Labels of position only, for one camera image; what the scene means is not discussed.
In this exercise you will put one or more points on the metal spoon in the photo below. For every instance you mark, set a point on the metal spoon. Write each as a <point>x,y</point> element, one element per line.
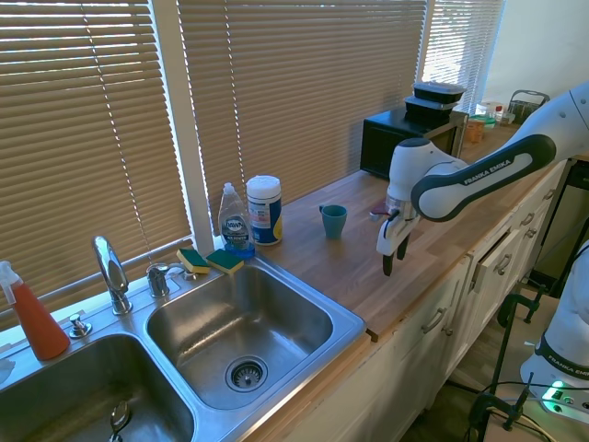
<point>119,416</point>

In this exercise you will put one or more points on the clear Dawn dish soap bottle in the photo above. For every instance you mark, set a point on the clear Dawn dish soap bottle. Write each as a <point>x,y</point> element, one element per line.
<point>235,230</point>

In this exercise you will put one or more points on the yellow and green sponge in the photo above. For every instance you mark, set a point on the yellow and green sponge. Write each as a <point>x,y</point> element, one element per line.
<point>192,261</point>
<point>225,262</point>

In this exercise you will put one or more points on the teal mug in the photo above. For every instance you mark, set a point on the teal mug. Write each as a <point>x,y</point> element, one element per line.
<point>335,223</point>

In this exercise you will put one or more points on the clear jars with lids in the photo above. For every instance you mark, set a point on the clear jars with lids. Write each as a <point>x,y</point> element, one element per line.
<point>490,112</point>

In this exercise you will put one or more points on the metal sink drain strainer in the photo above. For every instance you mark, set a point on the metal sink drain strainer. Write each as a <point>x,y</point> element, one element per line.
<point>246,374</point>

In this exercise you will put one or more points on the stainless steel double sink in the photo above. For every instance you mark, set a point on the stainless steel double sink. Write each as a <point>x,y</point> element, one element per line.
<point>257,322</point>

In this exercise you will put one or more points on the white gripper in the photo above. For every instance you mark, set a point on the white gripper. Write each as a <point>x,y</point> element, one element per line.
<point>391,235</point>

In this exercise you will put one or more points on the narrow white window blind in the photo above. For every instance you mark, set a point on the narrow white window blind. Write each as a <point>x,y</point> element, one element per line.
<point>460,46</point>

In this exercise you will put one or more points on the black toaster oven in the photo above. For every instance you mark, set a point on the black toaster oven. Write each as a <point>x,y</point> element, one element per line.
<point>382,143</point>

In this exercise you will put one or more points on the orange food box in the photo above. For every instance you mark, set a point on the orange food box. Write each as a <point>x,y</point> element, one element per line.
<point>475,130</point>

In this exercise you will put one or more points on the black C-clamp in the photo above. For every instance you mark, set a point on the black C-clamp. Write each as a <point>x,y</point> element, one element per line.
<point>506,313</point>
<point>483,405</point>

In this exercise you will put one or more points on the chrome kitchen faucet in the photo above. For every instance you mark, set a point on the chrome kitchen faucet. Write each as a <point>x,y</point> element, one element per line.
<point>112,276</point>

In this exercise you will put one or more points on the white wipes canister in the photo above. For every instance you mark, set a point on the white wipes canister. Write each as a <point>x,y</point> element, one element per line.
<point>264,212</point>

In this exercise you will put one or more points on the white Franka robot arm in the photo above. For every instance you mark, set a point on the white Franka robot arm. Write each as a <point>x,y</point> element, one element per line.
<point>483,179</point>

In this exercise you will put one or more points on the chrome sink side sprayer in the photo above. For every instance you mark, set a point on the chrome sink side sprayer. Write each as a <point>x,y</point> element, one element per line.
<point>158,278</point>

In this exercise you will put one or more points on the white kitchen base cabinets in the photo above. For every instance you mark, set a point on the white kitchen base cabinets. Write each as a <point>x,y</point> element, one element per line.
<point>414,368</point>

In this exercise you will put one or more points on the chrome sink hole cover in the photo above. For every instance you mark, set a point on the chrome sink hole cover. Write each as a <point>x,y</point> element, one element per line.
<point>79,328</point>

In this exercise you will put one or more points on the black plastic food container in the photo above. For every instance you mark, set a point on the black plastic food container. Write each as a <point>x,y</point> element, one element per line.
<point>425,110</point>
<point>437,91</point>

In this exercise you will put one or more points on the orange spray bottle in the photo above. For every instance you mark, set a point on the orange spray bottle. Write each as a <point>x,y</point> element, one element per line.
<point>39,327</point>

